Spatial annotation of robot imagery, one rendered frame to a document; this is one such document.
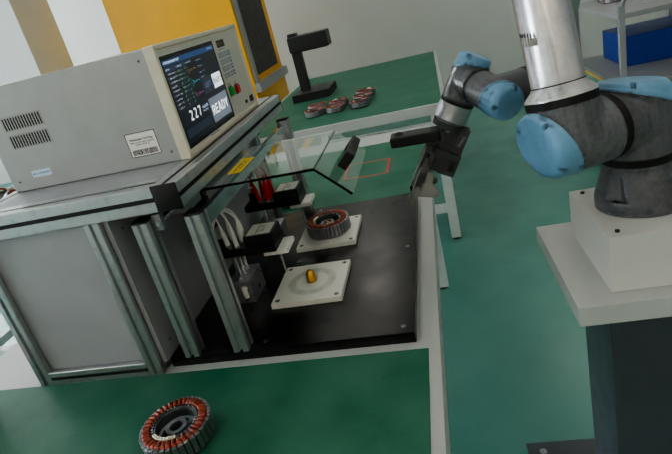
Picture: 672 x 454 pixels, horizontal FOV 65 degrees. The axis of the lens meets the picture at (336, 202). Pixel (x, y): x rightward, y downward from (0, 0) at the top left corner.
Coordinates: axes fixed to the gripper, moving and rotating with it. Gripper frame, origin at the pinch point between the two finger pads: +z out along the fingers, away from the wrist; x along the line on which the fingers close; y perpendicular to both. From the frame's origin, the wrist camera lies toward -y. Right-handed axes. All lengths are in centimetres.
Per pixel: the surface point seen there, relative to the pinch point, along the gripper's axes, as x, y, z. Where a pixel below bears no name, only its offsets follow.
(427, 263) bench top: -17.3, 6.7, 7.2
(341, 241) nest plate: -7.1, -12.4, 14.3
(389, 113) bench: 133, -8, 15
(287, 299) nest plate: -30.4, -19.5, 18.4
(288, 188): -1.9, -28.8, 7.7
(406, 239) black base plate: -8.8, 1.8, 7.4
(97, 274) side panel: -45, -53, 16
